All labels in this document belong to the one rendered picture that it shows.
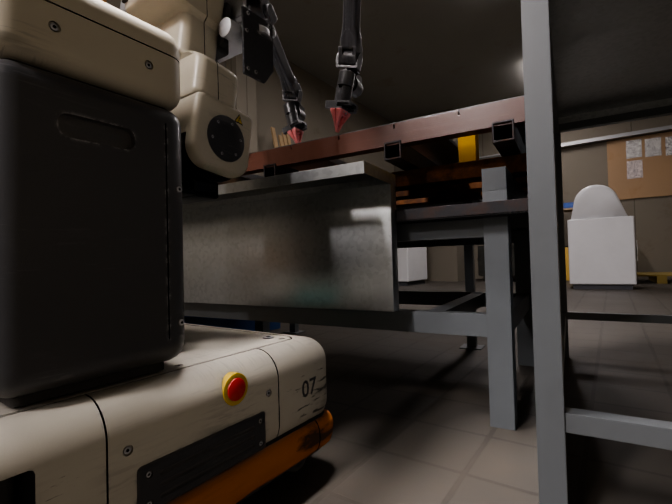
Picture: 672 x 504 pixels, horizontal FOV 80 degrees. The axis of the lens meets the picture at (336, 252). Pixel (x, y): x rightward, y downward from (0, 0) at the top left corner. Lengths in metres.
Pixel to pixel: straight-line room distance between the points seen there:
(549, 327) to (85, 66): 0.76
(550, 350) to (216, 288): 1.10
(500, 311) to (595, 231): 4.81
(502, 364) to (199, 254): 1.07
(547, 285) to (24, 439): 0.71
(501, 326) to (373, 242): 0.40
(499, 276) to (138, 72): 0.90
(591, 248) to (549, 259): 5.17
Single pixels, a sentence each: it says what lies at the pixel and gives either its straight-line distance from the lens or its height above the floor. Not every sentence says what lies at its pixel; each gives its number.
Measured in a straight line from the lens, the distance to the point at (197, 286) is 1.56.
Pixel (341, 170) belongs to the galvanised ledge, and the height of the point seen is 0.66.
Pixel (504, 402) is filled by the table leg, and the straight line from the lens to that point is 1.18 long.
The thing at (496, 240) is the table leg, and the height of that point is 0.48.
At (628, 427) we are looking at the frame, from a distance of 0.77.
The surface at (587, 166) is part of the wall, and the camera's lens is 8.41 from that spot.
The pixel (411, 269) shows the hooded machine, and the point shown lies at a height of 0.26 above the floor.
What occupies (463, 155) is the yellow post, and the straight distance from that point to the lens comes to 1.29.
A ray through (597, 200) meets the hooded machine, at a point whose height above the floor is 1.10.
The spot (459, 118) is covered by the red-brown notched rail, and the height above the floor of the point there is 0.80.
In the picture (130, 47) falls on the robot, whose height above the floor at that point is 0.75.
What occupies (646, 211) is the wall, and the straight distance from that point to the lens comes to 8.31.
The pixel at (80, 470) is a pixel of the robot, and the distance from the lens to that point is 0.60.
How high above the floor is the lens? 0.44
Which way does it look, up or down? 1 degrees up
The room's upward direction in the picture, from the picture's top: 2 degrees counter-clockwise
